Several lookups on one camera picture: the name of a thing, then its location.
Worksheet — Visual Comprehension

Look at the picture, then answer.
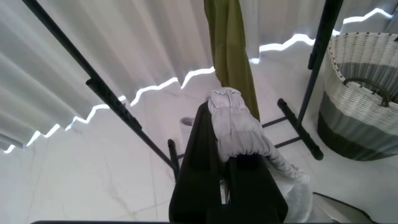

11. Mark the pale grey garment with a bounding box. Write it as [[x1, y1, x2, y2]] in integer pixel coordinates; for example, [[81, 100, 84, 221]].
[[207, 86, 313, 223]]

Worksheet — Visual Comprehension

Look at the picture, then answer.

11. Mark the white laundry basket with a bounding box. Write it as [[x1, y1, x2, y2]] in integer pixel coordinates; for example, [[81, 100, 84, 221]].
[[317, 32, 398, 162]]

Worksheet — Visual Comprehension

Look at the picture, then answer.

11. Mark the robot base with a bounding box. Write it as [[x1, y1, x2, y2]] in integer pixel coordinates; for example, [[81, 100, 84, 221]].
[[310, 192, 379, 223]]

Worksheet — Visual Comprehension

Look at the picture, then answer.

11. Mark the green printed shirt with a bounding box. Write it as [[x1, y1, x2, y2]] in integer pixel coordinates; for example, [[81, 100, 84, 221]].
[[203, 0, 261, 121]]

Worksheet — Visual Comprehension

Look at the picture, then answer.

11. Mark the black clothes rack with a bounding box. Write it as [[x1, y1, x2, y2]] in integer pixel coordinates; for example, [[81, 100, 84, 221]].
[[21, 0, 345, 182]]

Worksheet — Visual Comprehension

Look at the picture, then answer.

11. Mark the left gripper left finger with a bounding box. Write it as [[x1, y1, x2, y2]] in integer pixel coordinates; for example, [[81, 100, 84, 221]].
[[169, 101, 225, 223]]

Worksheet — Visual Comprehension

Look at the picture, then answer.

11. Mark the white curtain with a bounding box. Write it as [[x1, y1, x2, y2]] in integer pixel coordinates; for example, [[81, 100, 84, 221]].
[[0, 0, 398, 154]]

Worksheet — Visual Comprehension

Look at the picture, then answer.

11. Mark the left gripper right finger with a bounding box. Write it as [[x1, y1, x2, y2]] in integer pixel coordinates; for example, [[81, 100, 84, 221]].
[[226, 154, 289, 223]]

